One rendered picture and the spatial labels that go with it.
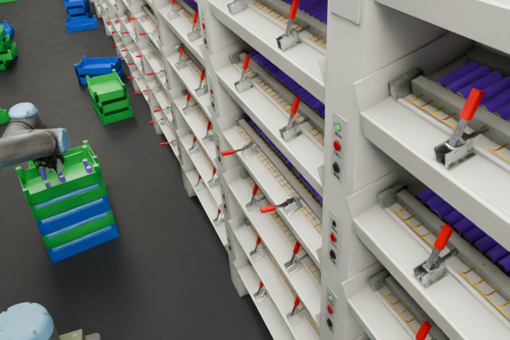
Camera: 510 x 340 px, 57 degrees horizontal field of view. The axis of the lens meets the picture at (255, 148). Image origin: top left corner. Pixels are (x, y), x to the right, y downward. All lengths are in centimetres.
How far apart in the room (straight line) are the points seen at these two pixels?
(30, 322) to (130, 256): 73
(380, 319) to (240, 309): 105
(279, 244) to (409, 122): 74
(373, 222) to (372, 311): 20
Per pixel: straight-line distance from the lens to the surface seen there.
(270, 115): 109
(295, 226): 109
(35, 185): 222
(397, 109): 69
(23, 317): 160
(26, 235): 251
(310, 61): 85
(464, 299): 72
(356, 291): 95
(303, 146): 97
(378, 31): 67
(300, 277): 125
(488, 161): 60
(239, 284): 189
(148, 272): 211
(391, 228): 79
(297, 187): 114
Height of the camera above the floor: 149
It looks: 33 degrees down
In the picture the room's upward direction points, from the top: 4 degrees counter-clockwise
